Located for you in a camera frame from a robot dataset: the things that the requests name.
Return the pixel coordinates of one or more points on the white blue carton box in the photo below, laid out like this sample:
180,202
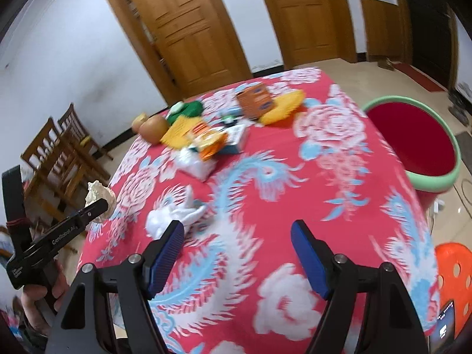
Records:
236,139

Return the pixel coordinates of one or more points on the smartphone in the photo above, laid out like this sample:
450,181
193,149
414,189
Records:
443,335

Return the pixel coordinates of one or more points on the grey shoes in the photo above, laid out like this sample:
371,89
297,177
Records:
458,107

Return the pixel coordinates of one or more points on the orange snack packet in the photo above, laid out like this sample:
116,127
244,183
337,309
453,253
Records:
206,140

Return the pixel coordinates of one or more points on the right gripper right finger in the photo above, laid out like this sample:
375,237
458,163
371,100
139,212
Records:
390,323

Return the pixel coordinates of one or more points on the yellow foam fruit net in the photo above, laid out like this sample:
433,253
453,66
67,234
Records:
175,137

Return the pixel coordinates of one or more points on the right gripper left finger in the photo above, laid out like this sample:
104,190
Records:
84,323

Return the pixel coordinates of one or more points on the brown shoe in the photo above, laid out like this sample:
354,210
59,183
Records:
385,64

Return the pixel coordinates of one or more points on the white tissue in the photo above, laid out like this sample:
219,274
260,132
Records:
173,213

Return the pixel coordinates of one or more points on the red apple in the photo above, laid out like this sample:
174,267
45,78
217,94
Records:
153,129

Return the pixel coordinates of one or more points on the orange plastic stool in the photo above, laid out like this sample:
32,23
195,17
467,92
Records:
454,265

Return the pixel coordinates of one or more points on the light blue plastic toy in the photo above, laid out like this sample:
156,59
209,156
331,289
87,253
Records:
235,111

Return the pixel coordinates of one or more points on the grey floor mat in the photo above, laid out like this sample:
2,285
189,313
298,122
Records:
465,144

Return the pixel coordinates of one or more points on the black entrance door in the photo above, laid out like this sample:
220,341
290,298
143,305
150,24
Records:
434,40

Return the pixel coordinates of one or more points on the white power strip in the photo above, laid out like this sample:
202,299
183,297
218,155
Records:
438,206

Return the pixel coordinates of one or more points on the red floral tablecloth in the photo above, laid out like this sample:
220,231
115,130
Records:
238,286

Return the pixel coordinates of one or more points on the wooden door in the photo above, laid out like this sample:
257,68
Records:
188,47
312,30

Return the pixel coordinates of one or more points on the left wooden door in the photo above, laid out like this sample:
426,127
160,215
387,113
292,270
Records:
188,47

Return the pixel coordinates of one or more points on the small green blue toy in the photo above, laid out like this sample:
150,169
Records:
229,120

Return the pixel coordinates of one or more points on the green clover-shaped container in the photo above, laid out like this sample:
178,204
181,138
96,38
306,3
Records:
187,109

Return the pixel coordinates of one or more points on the yellow pear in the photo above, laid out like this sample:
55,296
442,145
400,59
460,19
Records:
138,122

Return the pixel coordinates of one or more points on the wooden chair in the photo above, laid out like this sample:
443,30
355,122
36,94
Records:
71,124
61,168

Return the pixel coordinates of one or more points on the orange cardboard box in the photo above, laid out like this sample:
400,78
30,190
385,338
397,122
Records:
255,101

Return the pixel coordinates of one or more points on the red door mat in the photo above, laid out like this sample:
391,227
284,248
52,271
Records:
419,77

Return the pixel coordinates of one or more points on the red bucket green rim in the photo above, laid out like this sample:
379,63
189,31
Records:
422,141

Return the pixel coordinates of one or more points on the wooden wall panel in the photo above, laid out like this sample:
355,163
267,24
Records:
383,30

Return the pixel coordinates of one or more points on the clear plastic bag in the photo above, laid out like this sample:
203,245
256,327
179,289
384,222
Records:
189,162

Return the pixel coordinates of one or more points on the middle wooden door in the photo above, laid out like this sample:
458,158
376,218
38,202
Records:
312,30

